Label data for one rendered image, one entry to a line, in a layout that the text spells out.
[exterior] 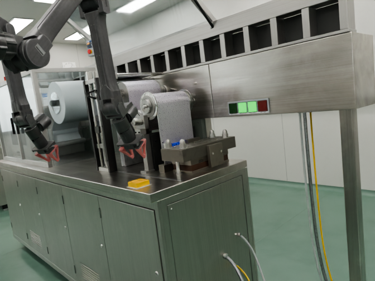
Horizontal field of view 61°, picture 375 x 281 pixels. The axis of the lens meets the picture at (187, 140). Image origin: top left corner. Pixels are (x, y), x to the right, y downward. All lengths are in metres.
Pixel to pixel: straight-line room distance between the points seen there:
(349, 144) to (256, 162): 3.05
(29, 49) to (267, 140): 3.77
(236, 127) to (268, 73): 3.14
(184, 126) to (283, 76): 0.59
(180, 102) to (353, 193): 0.96
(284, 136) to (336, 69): 2.90
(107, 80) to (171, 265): 0.81
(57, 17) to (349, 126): 1.25
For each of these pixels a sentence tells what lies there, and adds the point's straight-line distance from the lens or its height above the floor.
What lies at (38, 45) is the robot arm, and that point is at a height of 1.45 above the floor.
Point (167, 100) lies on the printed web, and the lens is 1.69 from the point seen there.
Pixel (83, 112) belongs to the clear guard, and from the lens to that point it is 2.58.
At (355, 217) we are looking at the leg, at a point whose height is 0.63.
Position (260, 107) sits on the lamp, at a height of 1.18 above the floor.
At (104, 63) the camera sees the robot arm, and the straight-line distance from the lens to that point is 1.22.
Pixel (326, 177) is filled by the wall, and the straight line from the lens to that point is 4.16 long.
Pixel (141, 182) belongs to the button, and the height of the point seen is 0.92.
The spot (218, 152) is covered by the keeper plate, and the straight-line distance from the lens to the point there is 1.64.
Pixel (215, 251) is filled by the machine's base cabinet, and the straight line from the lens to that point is 1.66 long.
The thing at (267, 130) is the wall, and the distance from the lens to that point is 4.39.
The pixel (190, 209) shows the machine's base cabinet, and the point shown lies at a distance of 1.47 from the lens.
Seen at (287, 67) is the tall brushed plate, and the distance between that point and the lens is 1.53.
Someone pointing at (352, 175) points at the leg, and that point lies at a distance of 1.65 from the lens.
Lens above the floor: 1.25
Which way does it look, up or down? 7 degrees down
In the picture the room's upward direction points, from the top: 7 degrees counter-clockwise
